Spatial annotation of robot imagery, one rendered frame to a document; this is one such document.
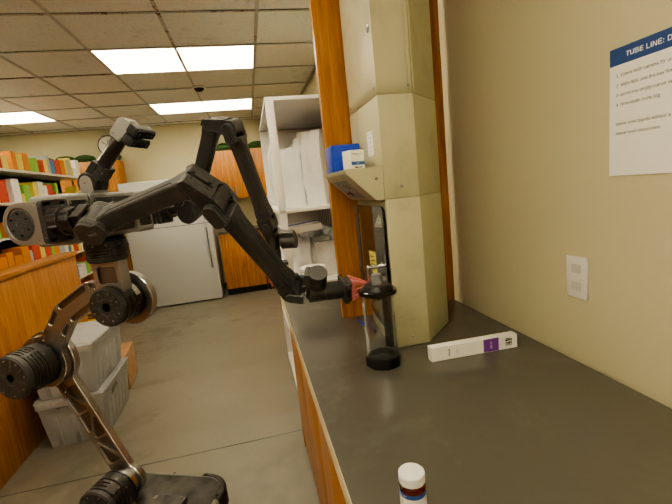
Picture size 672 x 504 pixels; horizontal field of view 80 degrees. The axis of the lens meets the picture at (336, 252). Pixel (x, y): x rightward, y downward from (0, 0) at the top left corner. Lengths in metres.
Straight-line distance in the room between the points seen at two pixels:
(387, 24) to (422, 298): 0.81
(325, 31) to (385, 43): 0.41
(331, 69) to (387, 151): 0.50
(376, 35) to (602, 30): 0.55
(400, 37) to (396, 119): 0.23
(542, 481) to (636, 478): 0.15
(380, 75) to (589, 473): 1.04
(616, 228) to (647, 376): 0.34
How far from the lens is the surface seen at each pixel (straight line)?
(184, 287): 6.25
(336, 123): 1.58
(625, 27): 1.16
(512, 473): 0.86
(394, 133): 1.24
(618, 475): 0.91
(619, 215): 1.14
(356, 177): 1.20
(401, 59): 1.31
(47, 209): 1.37
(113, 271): 1.62
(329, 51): 1.64
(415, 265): 1.28
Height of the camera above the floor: 1.46
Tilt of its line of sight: 9 degrees down
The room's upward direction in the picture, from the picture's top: 6 degrees counter-clockwise
